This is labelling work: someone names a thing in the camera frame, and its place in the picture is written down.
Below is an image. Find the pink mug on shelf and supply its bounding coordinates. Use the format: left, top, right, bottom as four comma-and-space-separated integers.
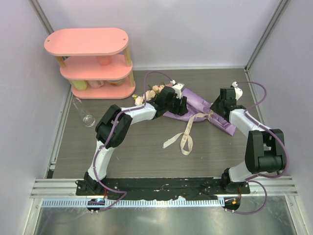
88, 80, 104, 89

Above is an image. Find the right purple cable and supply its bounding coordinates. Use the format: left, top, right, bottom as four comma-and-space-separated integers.
229, 81, 291, 215

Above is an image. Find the cream printed ribbon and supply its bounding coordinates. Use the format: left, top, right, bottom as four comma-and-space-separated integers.
163, 111, 214, 156

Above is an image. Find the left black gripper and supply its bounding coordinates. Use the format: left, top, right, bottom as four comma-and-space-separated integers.
164, 94, 188, 117

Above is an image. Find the pink flower bouquet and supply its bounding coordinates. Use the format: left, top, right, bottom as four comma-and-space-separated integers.
132, 83, 172, 106

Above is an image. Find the aluminium frame rail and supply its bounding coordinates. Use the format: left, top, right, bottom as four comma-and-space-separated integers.
30, 176, 297, 212

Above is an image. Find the orange patterned bowl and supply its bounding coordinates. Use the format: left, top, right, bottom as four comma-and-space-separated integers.
107, 78, 124, 86

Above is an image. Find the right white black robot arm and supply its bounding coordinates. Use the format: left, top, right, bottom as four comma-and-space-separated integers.
211, 82, 289, 193

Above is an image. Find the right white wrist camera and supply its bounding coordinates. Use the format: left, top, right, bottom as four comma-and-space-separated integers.
231, 82, 243, 100

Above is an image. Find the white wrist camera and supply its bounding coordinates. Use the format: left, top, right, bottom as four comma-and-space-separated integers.
231, 82, 243, 100
170, 80, 184, 99

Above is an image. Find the pink cup on shelf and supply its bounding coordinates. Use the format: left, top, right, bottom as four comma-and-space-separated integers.
97, 55, 112, 66

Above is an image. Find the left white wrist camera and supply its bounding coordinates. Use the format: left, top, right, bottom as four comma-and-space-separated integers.
170, 80, 184, 99

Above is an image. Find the clear glass vase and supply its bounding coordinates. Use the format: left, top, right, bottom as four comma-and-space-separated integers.
72, 97, 95, 127

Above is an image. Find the yellow green cup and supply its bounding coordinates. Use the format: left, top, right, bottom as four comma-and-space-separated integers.
70, 80, 88, 91

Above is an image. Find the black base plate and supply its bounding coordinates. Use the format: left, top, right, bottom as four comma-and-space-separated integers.
75, 177, 250, 201

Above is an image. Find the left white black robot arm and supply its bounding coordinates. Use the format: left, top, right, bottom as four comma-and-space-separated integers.
76, 83, 188, 195

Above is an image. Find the purple pink wrapping paper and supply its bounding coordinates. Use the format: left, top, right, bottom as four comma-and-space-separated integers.
163, 88, 236, 136

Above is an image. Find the pink three-tier shelf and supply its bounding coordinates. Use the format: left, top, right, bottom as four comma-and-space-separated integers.
44, 27, 135, 99

